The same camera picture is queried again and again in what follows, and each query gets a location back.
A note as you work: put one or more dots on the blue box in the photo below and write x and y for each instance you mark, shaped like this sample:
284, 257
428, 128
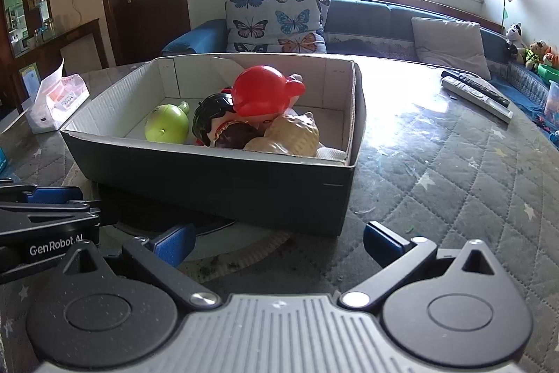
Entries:
3, 161

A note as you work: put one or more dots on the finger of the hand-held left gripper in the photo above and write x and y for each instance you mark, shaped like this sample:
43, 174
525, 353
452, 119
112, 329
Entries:
54, 194
65, 213

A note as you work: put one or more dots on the translucent plastic cup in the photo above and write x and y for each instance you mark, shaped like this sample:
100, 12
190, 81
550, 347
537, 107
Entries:
552, 104

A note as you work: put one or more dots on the white tissue pack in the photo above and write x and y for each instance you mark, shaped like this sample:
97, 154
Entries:
56, 102

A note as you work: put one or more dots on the grey cardboard box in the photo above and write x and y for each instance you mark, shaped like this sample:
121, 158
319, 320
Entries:
218, 189

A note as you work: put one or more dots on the orange plush toy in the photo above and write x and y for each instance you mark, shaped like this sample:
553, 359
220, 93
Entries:
552, 58

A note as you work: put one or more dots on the white remote control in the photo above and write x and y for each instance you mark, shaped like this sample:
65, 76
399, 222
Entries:
474, 97

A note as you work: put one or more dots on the black hair doll toy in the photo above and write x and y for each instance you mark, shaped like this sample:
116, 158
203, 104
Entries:
209, 117

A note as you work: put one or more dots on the wooden counter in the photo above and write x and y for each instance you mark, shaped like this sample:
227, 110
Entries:
83, 45

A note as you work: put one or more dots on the green round toy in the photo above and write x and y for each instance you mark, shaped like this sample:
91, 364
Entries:
168, 124

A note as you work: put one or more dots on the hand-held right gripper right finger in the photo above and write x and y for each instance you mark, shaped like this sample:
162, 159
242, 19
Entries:
386, 239

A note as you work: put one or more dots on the grey quilted desktop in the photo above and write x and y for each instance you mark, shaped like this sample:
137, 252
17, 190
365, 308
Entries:
436, 180

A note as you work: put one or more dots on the beige figurine toy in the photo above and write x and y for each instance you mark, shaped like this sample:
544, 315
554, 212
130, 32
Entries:
288, 137

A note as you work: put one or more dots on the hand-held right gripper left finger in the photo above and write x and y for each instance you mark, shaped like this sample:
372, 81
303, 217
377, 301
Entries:
172, 244

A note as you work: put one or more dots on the white plush toy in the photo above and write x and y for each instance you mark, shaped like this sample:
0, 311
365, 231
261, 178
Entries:
332, 154

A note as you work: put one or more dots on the grey pillow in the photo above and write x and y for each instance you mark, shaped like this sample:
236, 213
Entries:
450, 45

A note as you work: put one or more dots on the brown green plush toy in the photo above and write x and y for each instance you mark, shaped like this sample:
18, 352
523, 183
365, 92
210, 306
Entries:
533, 55

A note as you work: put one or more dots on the green plastic container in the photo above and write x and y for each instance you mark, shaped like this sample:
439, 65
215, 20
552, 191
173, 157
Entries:
549, 72

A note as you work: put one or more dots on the black remote control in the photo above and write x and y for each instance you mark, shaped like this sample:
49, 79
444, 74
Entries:
476, 87

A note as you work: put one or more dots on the butterfly print pillow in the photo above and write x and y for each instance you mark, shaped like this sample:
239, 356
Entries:
279, 23

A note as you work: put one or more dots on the blue sofa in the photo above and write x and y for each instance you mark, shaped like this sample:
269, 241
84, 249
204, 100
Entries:
371, 23

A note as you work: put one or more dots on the blue white board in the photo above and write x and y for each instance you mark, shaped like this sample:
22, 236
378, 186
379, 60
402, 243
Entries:
29, 80

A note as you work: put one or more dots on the red hat doll toy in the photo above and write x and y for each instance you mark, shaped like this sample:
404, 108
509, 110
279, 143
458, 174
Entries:
257, 93

